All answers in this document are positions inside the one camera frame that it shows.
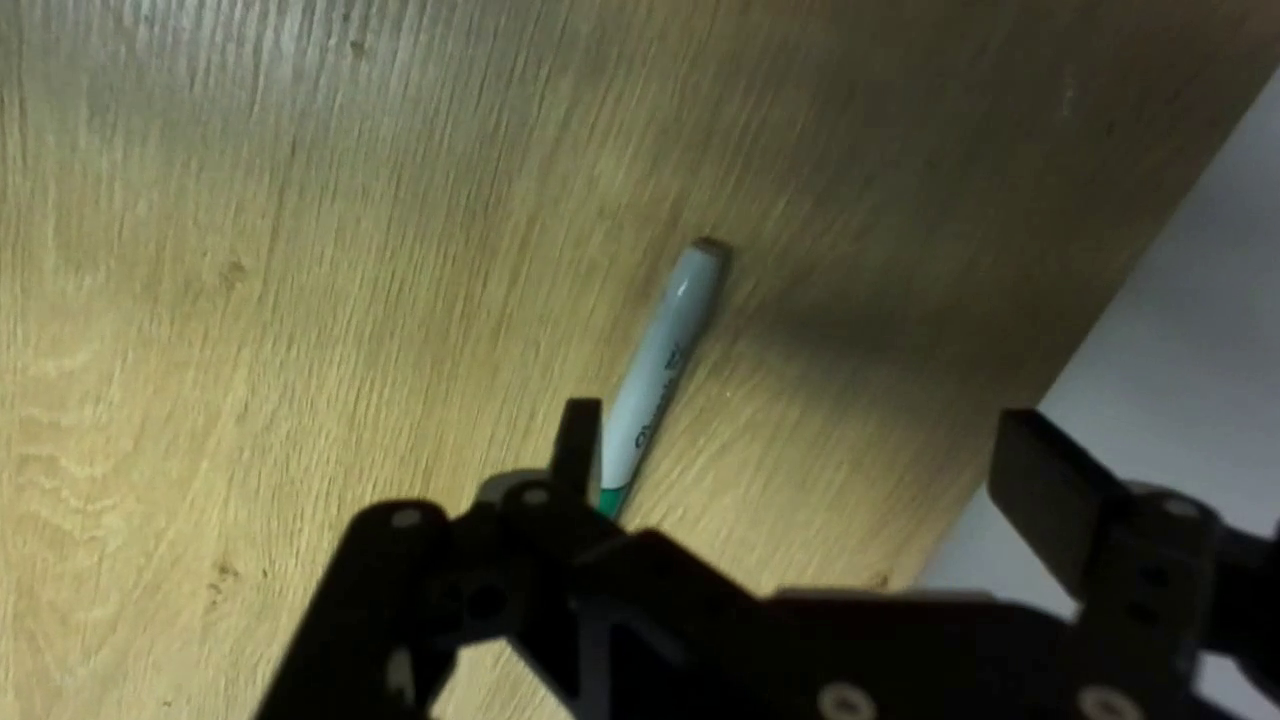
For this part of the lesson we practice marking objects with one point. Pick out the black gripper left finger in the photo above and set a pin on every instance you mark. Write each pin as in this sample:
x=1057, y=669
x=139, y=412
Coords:
x=664, y=601

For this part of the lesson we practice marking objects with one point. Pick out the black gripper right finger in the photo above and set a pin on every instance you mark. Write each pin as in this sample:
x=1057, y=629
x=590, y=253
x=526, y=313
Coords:
x=1147, y=573

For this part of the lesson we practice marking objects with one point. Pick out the white marker with green cap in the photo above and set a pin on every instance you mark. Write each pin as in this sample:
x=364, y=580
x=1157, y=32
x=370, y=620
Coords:
x=662, y=356

